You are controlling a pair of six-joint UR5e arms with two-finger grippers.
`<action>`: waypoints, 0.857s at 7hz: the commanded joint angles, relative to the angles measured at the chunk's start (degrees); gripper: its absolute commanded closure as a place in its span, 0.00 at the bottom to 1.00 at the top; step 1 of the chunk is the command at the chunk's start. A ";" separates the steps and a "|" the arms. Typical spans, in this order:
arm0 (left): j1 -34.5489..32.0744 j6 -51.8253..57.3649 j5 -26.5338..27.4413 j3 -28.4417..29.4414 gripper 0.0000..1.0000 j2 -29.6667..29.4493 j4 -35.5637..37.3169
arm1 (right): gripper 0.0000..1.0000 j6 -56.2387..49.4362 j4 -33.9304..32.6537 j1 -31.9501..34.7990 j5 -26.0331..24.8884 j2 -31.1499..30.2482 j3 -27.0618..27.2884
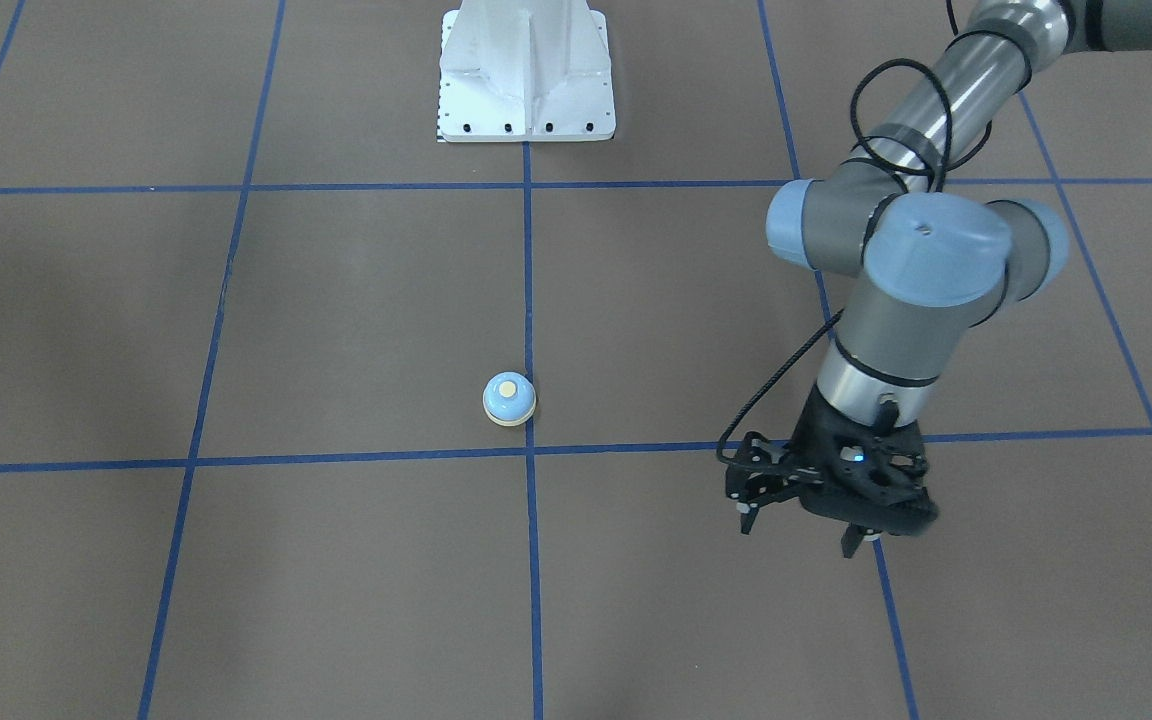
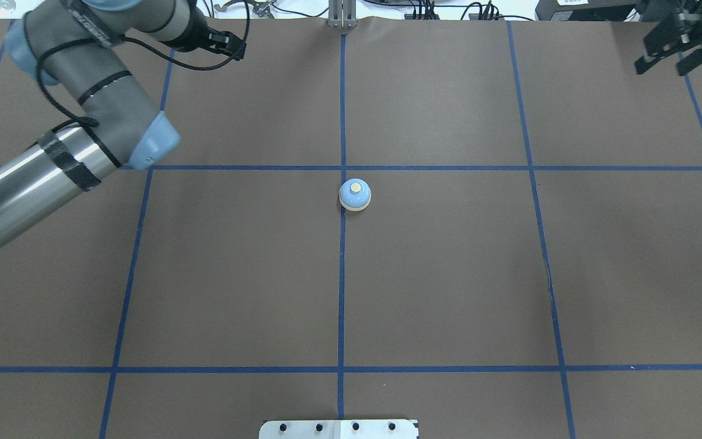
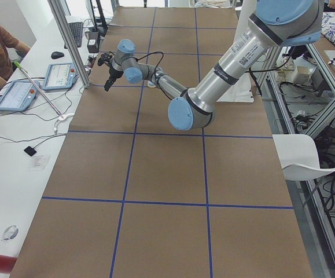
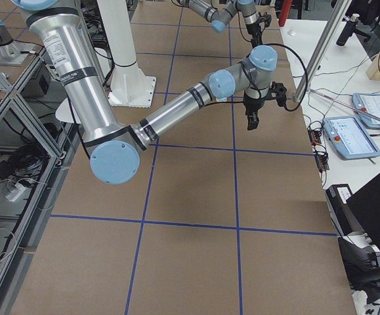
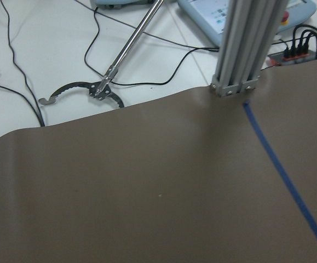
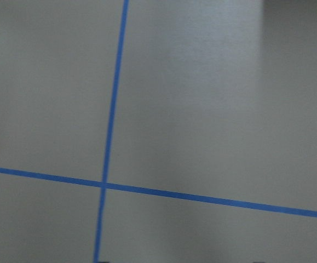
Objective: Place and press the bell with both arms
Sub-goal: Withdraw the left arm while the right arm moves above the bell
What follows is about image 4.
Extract white power strip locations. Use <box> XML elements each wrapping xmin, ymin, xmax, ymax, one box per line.
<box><xmin>4</xmin><ymin>183</ymin><xmax>26</xmax><ymax>202</ymax></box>

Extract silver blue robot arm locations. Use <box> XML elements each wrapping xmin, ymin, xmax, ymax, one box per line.
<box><xmin>16</xmin><ymin>1</ymin><xmax>278</xmax><ymax>184</ymax></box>
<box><xmin>171</xmin><ymin>0</ymin><xmax>271</xmax><ymax>48</ymax></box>

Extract aluminium frame table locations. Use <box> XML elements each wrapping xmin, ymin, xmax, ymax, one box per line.
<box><xmin>0</xmin><ymin>37</ymin><xmax>77</xmax><ymax>314</ymax></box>

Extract far blue teach pendant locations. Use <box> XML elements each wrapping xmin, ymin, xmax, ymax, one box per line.
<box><xmin>352</xmin><ymin>93</ymin><xmax>380</xmax><ymax>130</ymax></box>

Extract white chair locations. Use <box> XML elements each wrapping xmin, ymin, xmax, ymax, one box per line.
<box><xmin>55</xmin><ymin>98</ymin><xmax>81</xmax><ymax>124</ymax></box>

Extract blue teach pendant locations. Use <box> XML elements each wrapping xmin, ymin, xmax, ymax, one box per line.
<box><xmin>352</xmin><ymin>93</ymin><xmax>380</xmax><ymax>130</ymax></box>
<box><xmin>323</xmin><ymin>115</ymin><xmax>380</xmax><ymax>160</ymax></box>

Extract red fire extinguisher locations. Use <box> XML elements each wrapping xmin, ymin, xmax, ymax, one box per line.
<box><xmin>278</xmin><ymin>0</ymin><xmax>293</xmax><ymax>27</ymax></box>

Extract grey box under table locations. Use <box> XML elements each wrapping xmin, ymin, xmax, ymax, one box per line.
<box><xmin>20</xmin><ymin>66</ymin><xmax>51</xmax><ymax>98</ymax></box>

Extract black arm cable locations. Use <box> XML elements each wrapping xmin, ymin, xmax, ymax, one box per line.
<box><xmin>205</xmin><ymin>43</ymin><xmax>308</xmax><ymax>112</ymax></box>

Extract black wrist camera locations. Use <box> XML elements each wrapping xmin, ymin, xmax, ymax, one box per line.
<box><xmin>267</xmin><ymin>81</ymin><xmax>287</xmax><ymax>109</ymax></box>
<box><xmin>258</xmin><ymin>12</ymin><xmax>272</xmax><ymax>28</ymax></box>

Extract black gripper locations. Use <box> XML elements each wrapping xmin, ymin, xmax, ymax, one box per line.
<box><xmin>245</xmin><ymin>19</ymin><xmax>265</xmax><ymax>49</ymax></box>
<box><xmin>243</xmin><ymin>93</ymin><xmax>267</xmax><ymax>131</ymax></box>

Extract aluminium frame post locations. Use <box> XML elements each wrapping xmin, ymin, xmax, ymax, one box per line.
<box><xmin>294</xmin><ymin>0</ymin><xmax>352</xmax><ymax>104</ymax></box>

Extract white pedestal column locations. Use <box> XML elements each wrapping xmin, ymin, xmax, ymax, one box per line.
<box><xmin>97</xmin><ymin>0</ymin><xmax>156</xmax><ymax>108</ymax></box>

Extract black desktop box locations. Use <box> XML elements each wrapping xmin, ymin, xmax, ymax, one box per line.
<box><xmin>326</xmin><ymin>184</ymin><xmax>368</xmax><ymax>236</ymax></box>

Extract near blue teach pendant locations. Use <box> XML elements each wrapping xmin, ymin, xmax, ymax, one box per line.
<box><xmin>323</xmin><ymin>115</ymin><xmax>380</xmax><ymax>160</ymax></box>

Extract orange circuit board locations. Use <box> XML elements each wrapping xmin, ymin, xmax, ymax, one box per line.
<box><xmin>308</xmin><ymin>128</ymin><xmax>329</xmax><ymax>173</ymax></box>

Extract black monitor on stand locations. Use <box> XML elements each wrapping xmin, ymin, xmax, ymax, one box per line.
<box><xmin>338</xmin><ymin>173</ymin><xmax>380</xmax><ymax>303</ymax></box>

